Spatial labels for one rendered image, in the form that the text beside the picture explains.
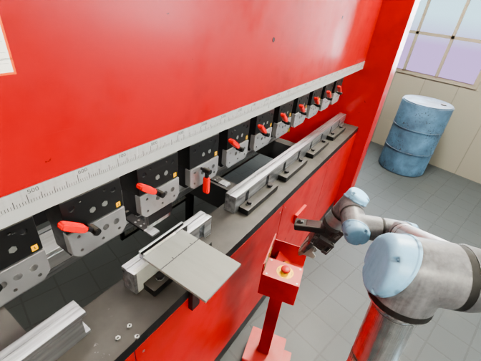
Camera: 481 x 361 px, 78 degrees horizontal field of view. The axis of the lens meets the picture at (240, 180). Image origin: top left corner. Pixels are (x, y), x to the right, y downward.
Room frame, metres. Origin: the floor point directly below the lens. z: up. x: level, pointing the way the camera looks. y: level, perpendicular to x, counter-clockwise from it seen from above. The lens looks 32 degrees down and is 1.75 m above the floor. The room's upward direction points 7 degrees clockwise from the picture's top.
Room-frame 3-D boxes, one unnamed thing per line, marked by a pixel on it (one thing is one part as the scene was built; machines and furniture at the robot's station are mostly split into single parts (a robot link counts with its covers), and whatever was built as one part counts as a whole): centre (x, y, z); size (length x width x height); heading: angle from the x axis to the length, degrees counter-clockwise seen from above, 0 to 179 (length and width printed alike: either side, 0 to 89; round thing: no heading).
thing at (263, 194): (1.25, -0.11, 0.89); 0.30 x 0.05 x 0.03; 149
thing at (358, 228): (0.74, -0.38, 1.18); 0.11 x 0.11 x 0.08; 84
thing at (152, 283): (0.77, 0.18, 0.89); 0.30 x 0.05 x 0.03; 149
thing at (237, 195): (1.85, -0.39, 0.92); 1.68 x 0.06 x 0.10; 149
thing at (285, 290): (0.93, -0.23, 0.75); 0.20 x 0.16 x 0.18; 164
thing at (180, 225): (0.78, 0.24, 0.99); 0.20 x 0.03 x 0.03; 149
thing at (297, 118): (1.60, -0.25, 1.26); 0.15 x 0.09 x 0.17; 149
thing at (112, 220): (0.57, 0.37, 1.26); 0.15 x 0.09 x 0.17; 149
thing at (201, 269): (0.69, 0.13, 1.00); 0.26 x 0.18 x 0.01; 59
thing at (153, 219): (0.76, 0.25, 1.13); 0.10 x 0.02 x 0.10; 149
